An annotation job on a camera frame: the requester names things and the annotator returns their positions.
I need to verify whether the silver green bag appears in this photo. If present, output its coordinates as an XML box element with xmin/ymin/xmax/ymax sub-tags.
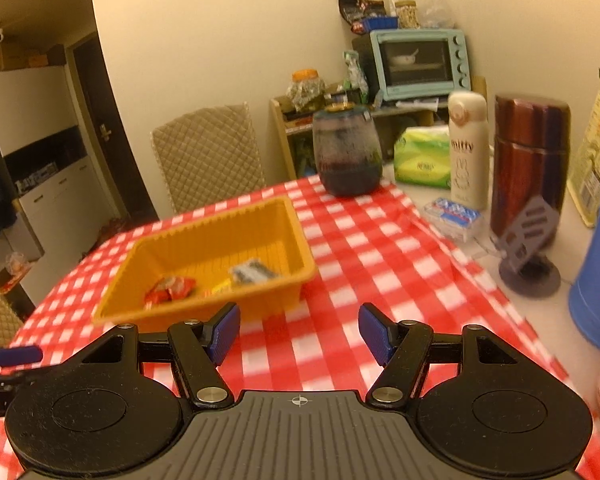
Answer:
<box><xmin>343</xmin><ymin>50</ymin><xmax>370</xmax><ymax>103</ymax></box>

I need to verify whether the light blue toaster oven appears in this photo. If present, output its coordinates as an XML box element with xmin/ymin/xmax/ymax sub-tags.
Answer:
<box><xmin>352</xmin><ymin>29</ymin><xmax>468</xmax><ymax>103</ymax></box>

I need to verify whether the grey phone stand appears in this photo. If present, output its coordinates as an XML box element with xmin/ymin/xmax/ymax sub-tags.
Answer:
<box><xmin>490</xmin><ymin>196</ymin><xmax>562</xmax><ymax>297</ymax></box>

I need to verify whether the red checkered tablecloth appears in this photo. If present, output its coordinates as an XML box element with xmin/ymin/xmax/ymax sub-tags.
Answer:
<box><xmin>0</xmin><ymin>175</ymin><xmax>600</xmax><ymax>480</ymax></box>

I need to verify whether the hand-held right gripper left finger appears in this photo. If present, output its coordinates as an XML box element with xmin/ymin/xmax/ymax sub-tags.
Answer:
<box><xmin>80</xmin><ymin>302</ymin><xmax>241</xmax><ymax>407</ymax></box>

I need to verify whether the white thermos bottle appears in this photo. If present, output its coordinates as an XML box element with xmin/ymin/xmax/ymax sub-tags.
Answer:
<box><xmin>447</xmin><ymin>91</ymin><xmax>489</xmax><ymax>211</ymax></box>

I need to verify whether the dark glass jar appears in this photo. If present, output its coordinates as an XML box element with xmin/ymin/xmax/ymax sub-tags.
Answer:
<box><xmin>311</xmin><ymin>102</ymin><xmax>383</xmax><ymax>198</ymax></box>

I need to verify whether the dark snack bag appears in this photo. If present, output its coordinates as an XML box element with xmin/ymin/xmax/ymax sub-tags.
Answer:
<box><xmin>337</xmin><ymin>0</ymin><xmax>386</xmax><ymax>33</ymax></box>

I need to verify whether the grey clear snack packet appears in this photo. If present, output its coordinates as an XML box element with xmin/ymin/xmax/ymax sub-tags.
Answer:
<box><xmin>230</xmin><ymin>259</ymin><xmax>280</xmax><ymax>286</ymax></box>

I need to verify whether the brown metal thermos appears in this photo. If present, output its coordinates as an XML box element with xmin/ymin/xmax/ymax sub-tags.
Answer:
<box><xmin>490</xmin><ymin>92</ymin><xmax>572</xmax><ymax>261</ymax></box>

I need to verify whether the red candy packet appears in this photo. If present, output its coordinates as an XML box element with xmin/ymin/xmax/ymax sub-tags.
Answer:
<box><xmin>144</xmin><ymin>276</ymin><xmax>197</xmax><ymax>308</ymax></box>

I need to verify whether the blue white tissue packet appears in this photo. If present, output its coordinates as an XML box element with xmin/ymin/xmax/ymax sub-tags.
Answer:
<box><xmin>420</xmin><ymin>197</ymin><xmax>482</xmax><ymax>241</ymax></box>

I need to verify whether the green tissue pack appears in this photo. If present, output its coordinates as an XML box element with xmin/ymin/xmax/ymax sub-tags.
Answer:
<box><xmin>393</xmin><ymin>126</ymin><xmax>453</xmax><ymax>190</ymax></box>

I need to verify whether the wooden shelf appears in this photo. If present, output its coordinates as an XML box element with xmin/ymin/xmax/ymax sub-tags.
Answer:
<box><xmin>270</xmin><ymin>77</ymin><xmax>487</xmax><ymax>181</ymax></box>

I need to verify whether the row of shoes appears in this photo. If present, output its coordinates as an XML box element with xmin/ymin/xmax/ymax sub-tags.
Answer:
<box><xmin>97</xmin><ymin>215</ymin><xmax>131</xmax><ymax>246</ymax></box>

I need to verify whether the yellow green bag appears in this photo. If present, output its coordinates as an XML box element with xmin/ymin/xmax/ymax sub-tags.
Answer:
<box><xmin>566</xmin><ymin>67</ymin><xmax>600</xmax><ymax>228</ymax></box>

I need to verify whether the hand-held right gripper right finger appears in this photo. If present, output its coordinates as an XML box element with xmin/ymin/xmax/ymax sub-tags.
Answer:
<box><xmin>358</xmin><ymin>303</ymin><xmax>523</xmax><ymax>406</ymax></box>

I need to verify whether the white cabinet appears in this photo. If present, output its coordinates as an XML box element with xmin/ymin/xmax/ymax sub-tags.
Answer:
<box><xmin>0</xmin><ymin>65</ymin><xmax>116</xmax><ymax>281</ymax></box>

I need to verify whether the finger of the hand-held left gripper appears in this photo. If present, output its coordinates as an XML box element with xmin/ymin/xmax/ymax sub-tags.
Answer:
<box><xmin>0</xmin><ymin>345</ymin><xmax>44</xmax><ymax>368</ymax></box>

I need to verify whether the dark door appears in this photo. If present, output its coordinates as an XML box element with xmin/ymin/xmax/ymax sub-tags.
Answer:
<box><xmin>72</xmin><ymin>35</ymin><xmax>158</xmax><ymax>226</ymax></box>

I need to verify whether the orange plastic tray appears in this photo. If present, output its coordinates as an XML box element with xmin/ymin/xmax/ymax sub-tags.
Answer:
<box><xmin>92</xmin><ymin>196</ymin><xmax>317</xmax><ymax>333</ymax></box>

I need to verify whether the blue basket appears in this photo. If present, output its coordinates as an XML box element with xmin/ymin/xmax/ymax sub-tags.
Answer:
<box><xmin>360</xmin><ymin>16</ymin><xmax>400</xmax><ymax>32</ymax></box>

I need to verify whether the clear plastic bag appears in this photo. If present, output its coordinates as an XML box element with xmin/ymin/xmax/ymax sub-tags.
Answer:
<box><xmin>415</xmin><ymin>0</ymin><xmax>456</xmax><ymax>28</ymax></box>

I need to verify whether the orange lid jar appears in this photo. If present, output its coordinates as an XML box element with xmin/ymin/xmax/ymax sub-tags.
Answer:
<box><xmin>286</xmin><ymin>69</ymin><xmax>327</xmax><ymax>111</ymax></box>

